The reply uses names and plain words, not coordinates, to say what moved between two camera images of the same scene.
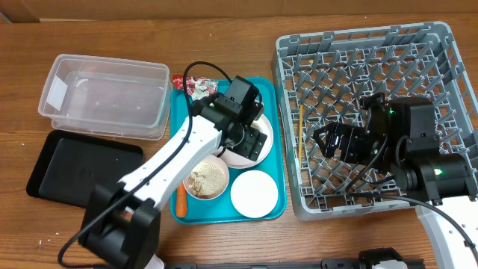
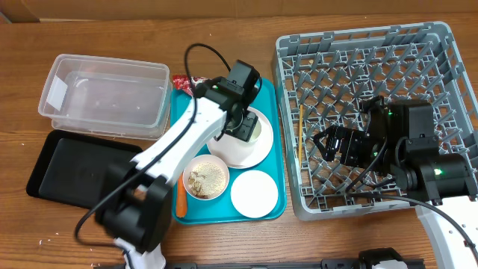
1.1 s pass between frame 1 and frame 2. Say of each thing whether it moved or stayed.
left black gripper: moved
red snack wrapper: stayed
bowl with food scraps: stayed
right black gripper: stayed
